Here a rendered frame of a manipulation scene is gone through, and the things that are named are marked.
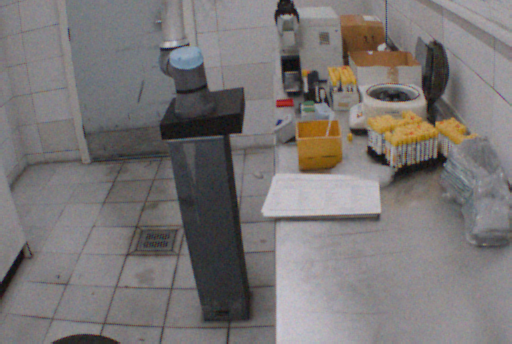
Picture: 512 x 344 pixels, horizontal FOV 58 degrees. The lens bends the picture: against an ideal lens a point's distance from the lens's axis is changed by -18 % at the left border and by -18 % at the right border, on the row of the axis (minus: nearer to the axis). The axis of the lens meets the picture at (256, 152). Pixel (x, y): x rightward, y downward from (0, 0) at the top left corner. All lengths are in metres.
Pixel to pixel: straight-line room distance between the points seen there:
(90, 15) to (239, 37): 1.10
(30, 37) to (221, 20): 1.52
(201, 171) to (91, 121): 2.15
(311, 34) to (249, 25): 1.37
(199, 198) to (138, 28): 1.92
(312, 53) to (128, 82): 1.79
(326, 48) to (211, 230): 0.91
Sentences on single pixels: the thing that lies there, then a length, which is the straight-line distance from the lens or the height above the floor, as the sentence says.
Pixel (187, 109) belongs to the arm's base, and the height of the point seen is 0.97.
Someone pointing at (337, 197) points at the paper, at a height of 0.89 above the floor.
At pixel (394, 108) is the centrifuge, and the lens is 1.78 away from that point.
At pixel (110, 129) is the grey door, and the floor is 0.26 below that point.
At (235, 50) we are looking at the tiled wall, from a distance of 3.72.
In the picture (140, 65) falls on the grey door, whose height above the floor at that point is 0.71.
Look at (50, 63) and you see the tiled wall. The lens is 4.07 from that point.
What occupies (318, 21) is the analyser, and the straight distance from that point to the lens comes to 2.34.
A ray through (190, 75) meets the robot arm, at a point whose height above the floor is 1.09.
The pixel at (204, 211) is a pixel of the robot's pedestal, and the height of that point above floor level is 0.58.
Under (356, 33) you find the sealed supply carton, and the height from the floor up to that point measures 1.01.
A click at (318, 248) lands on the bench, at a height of 0.88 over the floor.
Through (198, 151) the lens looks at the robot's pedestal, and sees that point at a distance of 1.94.
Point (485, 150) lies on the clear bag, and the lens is 1.41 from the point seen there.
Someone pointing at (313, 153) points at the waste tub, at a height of 0.93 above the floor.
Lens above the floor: 1.60
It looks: 24 degrees down
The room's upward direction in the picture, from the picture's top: 6 degrees counter-clockwise
